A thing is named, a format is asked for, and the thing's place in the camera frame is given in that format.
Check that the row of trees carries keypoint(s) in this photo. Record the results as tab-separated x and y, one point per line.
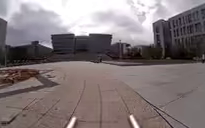
176	52

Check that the dark grass strip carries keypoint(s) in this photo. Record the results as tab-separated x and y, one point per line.
156	61

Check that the dark blocky building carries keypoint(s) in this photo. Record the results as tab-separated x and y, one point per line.
63	43

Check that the brown dirt patch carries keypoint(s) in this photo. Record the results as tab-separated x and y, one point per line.
13	75

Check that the grey paved plaza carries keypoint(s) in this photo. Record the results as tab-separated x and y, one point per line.
123	86

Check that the low dark building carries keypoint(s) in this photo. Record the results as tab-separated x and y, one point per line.
26	51

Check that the pole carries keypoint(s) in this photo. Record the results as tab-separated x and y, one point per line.
120	50

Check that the small dark building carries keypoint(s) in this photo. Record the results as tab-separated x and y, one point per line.
115	49

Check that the robot's own part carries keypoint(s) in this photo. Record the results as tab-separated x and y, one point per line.
71	122
134	121

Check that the long pale multi-storey building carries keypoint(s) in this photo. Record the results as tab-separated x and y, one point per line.
193	26

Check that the person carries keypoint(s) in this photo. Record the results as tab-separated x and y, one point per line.
203	57

